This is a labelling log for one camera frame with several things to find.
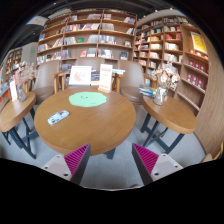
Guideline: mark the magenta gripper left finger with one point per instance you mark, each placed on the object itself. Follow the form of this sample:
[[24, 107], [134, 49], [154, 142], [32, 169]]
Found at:
[[71, 166]]

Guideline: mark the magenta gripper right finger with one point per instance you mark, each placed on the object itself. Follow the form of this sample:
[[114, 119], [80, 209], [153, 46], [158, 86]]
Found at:
[[152, 166]]

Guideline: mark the green round mouse pad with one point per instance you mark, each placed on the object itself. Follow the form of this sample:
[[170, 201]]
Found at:
[[87, 99]]

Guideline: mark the round wooden centre table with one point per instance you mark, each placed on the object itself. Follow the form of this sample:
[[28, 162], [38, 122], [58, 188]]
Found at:
[[104, 127]]

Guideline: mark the right wooden side table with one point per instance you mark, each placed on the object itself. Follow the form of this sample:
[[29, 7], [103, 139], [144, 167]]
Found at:
[[172, 114]]

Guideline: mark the wooden side table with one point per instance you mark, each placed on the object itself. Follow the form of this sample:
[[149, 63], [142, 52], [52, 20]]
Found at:
[[14, 112], [172, 114]]

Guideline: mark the stack of books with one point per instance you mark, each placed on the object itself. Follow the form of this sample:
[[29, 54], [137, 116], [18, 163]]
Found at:
[[147, 91]]

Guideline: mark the left wooden side table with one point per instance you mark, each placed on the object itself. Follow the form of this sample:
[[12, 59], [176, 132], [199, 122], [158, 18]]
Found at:
[[14, 112]]

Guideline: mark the right glass flower vase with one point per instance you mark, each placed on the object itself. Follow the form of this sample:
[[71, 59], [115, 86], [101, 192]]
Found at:
[[164, 78]]

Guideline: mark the glass flower vase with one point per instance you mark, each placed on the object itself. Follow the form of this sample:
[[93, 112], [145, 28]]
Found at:
[[25, 72], [164, 78]]

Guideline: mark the white framed picture sign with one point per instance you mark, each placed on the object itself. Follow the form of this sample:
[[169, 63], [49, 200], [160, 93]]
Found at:
[[80, 75]]

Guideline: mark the left brown armchair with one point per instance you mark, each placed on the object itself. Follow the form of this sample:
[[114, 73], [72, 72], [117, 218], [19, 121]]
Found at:
[[46, 83]]

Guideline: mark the brown armchair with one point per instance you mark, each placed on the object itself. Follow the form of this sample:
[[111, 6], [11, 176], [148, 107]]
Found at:
[[46, 83], [132, 80]]

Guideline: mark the right brown armchair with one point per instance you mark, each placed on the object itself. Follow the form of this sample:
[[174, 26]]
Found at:
[[132, 80]]

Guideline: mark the small white sign card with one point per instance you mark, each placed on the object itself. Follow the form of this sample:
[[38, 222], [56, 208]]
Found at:
[[13, 91]]

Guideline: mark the white standing menu card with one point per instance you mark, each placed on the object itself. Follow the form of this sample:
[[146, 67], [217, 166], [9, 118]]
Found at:
[[105, 78]]

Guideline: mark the left glass flower vase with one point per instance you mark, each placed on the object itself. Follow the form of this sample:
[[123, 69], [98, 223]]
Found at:
[[25, 72]]

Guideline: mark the wooden bookshelf right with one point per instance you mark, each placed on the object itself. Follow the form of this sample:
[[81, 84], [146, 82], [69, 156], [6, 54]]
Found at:
[[169, 38]]

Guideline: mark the yellow poster on shelf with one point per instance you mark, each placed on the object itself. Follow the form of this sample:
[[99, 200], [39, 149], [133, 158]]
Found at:
[[198, 42]]

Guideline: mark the large wooden bookshelf centre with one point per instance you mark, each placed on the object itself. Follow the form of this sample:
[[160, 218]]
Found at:
[[98, 32]]

